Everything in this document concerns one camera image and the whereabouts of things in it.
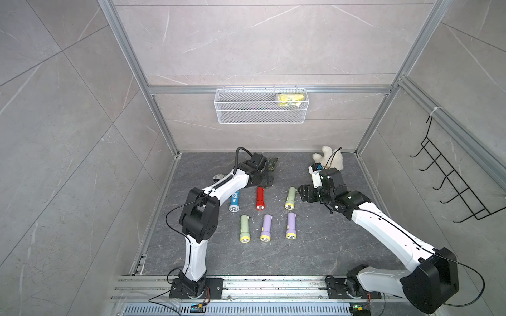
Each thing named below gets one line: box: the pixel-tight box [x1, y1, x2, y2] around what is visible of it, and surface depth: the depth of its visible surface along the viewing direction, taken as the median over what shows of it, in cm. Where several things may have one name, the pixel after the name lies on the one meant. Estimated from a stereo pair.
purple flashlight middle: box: [260, 213, 273, 243], surface depth 89 cm
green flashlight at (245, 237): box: [239, 214, 252, 244], surface depth 87 cm
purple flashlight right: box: [285, 211, 298, 241], surface depth 88 cm
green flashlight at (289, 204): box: [284, 186, 296, 211], surface depth 97 cm
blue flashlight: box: [228, 190, 240, 213], surface depth 95 cm
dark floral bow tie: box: [267, 157, 279, 172], surface depth 113 cm
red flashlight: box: [255, 186, 266, 211], surface depth 100 cm
